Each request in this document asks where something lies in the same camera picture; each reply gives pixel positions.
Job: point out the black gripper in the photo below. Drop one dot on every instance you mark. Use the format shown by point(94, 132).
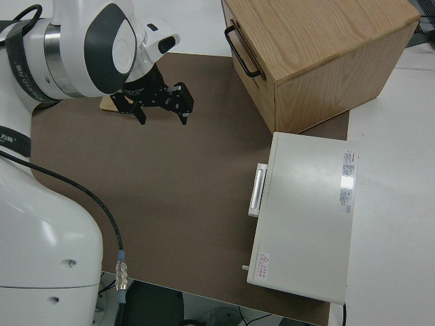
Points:
point(149, 88)

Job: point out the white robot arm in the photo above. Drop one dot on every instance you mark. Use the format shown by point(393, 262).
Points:
point(44, 217)

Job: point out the light wooden rack base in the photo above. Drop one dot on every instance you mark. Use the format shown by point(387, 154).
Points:
point(107, 104)

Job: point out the brown table mat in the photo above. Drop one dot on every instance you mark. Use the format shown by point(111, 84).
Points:
point(176, 190)

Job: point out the wooden drawer cabinet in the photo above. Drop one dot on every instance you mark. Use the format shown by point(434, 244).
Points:
point(326, 57)

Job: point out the white microwave oven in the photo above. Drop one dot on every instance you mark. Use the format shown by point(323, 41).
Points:
point(302, 217)

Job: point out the black equipment behind cabinet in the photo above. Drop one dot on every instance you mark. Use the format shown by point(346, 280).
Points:
point(423, 29)

